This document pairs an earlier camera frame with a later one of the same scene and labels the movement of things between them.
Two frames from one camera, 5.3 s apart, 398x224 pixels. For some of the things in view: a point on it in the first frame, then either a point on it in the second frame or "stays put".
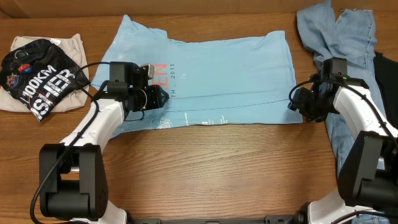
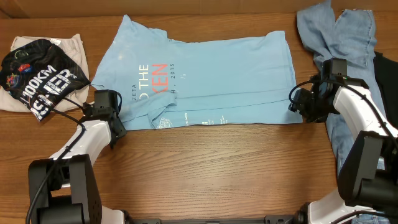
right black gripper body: [314, 106] stays put
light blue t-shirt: [244, 79] stays put
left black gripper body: [144, 99] -> [124, 131]
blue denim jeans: [350, 35] stays put
